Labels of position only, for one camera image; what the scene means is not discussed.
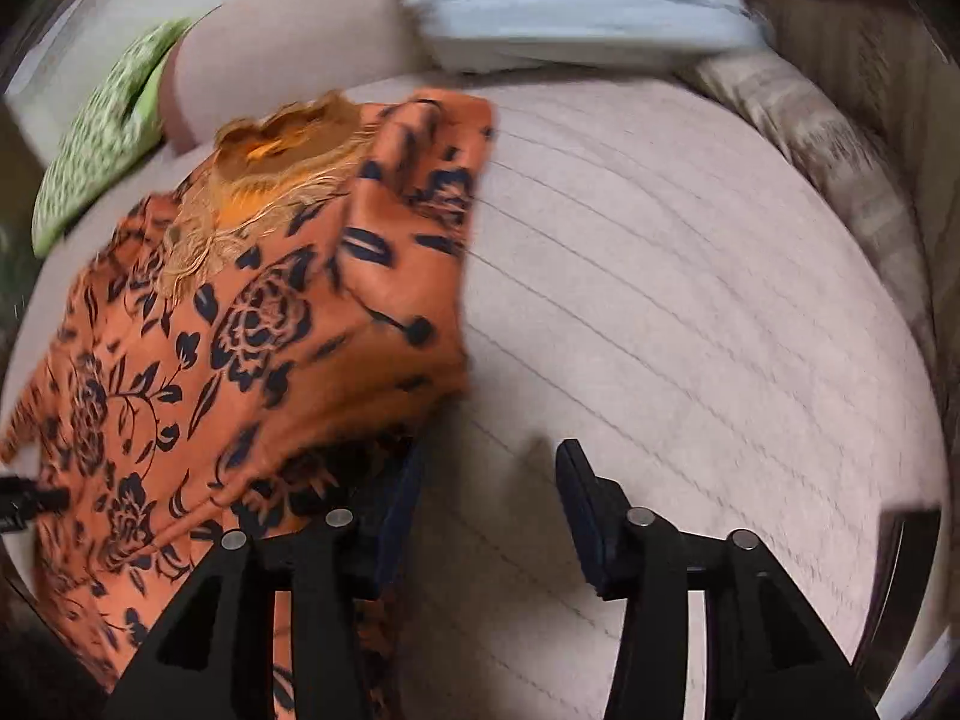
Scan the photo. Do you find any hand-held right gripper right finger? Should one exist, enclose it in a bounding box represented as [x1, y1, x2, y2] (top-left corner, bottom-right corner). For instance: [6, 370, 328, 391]
[555, 438, 880, 720]

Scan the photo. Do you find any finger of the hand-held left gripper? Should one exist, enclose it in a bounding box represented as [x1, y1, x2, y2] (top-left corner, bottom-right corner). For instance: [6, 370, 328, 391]
[0, 474, 71, 535]

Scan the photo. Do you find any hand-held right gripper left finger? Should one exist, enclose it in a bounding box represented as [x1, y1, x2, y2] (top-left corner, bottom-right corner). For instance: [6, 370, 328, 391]
[101, 439, 428, 720]

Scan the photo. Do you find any orange floral garment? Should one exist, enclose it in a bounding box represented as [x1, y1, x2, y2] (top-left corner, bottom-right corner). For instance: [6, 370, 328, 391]
[0, 88, 497, 720]

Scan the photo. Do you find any pink quilted bed sheet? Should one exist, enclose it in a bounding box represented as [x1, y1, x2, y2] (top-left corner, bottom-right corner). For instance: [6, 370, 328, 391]
[0, 71, 950, 720]

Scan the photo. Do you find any green patterned cushion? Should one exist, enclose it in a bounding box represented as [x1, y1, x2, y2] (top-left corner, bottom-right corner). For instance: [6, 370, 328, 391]
[31, 17, 197, 256]

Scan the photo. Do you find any striped floral cushion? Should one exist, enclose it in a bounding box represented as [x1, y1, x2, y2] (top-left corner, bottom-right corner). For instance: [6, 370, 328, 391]
[690, 0, 950, 376]

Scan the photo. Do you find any beige bolster pillow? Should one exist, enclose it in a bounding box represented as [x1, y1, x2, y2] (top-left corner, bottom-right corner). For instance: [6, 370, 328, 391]
[161, 0, 443, 155]

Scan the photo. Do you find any light blue pillow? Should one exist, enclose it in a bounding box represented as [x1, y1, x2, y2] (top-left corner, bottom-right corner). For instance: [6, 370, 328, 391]
[401, 0, 773, 76]

